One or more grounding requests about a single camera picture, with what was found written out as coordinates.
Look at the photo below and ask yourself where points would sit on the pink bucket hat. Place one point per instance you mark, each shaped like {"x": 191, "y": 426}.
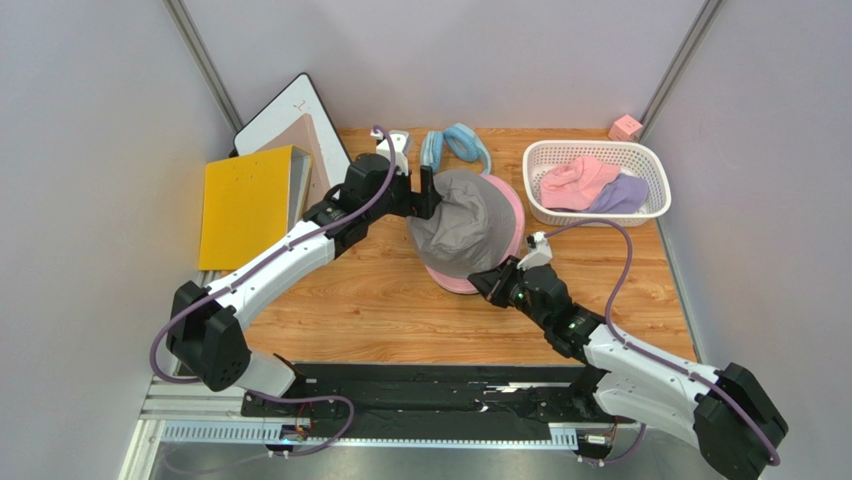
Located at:
{"x": 512, "y": 213}

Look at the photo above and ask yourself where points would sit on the white board black frame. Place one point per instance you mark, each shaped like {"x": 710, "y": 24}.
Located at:
{"x": 298, "y": 105}

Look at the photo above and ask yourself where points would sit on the white perforated plastic basket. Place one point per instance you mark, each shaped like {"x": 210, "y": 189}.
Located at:
{"x": 632, "y": 159}

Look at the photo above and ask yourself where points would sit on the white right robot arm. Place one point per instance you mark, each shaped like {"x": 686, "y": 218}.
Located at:
{"x": 725, "y": 414}

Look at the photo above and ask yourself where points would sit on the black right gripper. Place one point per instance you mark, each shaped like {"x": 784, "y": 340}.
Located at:
{"x": 492, "y": 283}

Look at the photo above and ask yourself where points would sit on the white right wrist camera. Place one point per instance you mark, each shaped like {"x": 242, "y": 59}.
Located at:
{"x": 539, "y": 252}

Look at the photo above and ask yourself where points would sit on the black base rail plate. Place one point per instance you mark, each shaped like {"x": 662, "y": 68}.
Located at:
{"x": 435, "y": 402}

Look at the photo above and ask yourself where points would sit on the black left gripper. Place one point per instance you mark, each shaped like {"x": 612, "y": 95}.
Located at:
{"x": 419, "y": 204}

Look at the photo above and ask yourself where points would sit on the pink cloth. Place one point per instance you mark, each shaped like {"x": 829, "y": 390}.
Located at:
{"x": 576, "y": 185}

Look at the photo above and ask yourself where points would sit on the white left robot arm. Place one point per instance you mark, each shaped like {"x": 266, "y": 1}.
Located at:
{"x": 206, "y": 331}

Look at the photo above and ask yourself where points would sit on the small pink box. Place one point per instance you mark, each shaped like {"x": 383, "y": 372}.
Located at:
{"x": 625, "y": 129}

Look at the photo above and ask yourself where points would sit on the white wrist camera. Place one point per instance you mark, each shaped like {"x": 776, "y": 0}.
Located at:
{"x": 539, "y": 252}
{"x": 396, "y": 144}

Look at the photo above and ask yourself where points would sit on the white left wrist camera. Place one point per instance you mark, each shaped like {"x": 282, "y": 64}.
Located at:
{"x": 396, "y": 144}

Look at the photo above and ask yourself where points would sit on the lavender cloth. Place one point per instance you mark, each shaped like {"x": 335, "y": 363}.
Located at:
{"x": 626, "y": 194}

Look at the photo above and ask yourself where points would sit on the light blue headphones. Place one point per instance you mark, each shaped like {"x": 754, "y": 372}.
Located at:
{"x": 463, "y": 141}

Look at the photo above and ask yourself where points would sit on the grey hat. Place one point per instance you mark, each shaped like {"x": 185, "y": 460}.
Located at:
{"x": 466, "y": 226}

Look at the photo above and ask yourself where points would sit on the yellow binder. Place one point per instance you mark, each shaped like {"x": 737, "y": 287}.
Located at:
{"x": 249, "y": 203}

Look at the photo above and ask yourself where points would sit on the pink brown folder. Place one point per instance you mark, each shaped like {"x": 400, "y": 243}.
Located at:
{"x": 302, "y": 134}

